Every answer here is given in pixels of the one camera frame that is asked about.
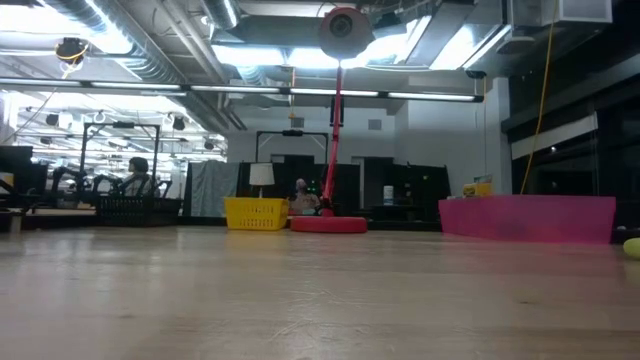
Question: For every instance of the person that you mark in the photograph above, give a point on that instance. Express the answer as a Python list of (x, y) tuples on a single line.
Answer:
[(137, 182), (302, 200)]

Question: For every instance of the grey cloth cover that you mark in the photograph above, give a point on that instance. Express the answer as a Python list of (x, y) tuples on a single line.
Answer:
[(210, 187)]

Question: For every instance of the small silver ventilation duct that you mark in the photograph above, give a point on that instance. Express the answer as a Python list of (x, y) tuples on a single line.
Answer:
[(222, 12)]

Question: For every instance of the black stand frame with camera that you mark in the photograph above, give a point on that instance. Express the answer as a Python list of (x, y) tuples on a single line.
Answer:
[(292, 133)]

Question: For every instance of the black plastic basket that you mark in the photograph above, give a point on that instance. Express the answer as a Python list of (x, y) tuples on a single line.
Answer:
[(125, 210)]

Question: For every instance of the white table lamp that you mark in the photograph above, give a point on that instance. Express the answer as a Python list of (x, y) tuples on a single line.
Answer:
[(262, 174)]

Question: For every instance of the black cabinet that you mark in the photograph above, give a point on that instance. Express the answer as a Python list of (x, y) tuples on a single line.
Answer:
[(425, 190)]

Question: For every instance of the black office partition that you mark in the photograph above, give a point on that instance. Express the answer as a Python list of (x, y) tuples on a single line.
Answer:
[(350, 185)]

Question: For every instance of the pink plastic tray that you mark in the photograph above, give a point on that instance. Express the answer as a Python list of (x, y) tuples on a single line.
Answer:
[(530, 220)]

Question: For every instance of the large silver ventilation duct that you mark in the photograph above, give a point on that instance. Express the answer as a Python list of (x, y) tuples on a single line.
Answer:
[(145, 65)]

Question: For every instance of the yellow plastic basket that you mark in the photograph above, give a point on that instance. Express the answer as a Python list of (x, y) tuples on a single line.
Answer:
[(256, 215)]

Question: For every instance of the red camera stand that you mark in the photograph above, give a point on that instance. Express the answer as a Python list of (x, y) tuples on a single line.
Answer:
[(330, 225)]

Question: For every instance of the white ceiling vent box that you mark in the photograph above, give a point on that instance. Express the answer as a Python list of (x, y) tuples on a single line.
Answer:
[(580, 10)]

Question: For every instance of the long light bar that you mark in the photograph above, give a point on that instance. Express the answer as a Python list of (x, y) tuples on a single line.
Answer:
[(430, 95)]

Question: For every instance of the white canister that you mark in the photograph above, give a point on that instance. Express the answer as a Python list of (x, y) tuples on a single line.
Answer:
[(388, 195)]

